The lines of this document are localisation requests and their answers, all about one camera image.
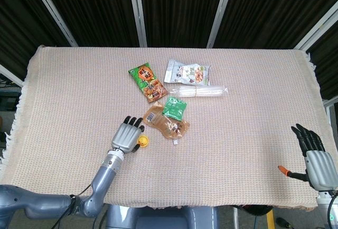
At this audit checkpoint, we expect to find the small green packet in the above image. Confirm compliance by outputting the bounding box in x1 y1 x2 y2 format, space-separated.
162 96 188 121

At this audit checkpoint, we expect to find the white snack bag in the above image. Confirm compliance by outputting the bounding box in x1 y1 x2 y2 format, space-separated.
163 59 211 87

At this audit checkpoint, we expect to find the black curtain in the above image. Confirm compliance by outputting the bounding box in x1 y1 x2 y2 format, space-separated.
0 0 338 100

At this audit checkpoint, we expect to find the yellow floor post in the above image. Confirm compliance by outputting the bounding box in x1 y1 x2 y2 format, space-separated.
266 209 275 229

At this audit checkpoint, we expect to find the green snack bag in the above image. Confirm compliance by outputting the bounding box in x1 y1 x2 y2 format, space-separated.
128 63 170 103

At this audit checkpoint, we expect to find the brown transparent snack pouch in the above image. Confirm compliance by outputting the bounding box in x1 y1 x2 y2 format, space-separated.
142 101 191 140

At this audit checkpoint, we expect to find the beige woven tablecloth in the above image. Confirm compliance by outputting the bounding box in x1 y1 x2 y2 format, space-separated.
0 44 334 212

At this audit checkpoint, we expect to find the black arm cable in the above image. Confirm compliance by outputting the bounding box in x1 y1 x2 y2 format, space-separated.
52 183 93 229

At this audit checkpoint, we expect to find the white aluminium frame post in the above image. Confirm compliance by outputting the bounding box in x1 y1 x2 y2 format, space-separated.
26 0 79 47
126 0 148 48
0 64 24 88
206 0 237 49
292 1 338 53

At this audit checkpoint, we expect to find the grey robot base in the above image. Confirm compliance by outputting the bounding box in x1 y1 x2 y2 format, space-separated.
105 204 220 229

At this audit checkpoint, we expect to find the red and black object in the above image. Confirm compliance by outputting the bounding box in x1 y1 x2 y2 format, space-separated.
239 204 273 216

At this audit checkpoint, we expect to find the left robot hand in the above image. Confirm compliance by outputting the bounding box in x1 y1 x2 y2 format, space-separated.
110 116 146 154

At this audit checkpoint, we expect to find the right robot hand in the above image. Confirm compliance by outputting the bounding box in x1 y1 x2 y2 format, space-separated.
278 123 335 190

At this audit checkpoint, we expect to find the round yellow cup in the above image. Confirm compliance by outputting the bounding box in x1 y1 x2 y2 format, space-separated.
137 135 150 150

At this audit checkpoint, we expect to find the clear pack of straws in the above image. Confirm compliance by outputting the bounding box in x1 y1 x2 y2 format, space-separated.
170 84 229 99

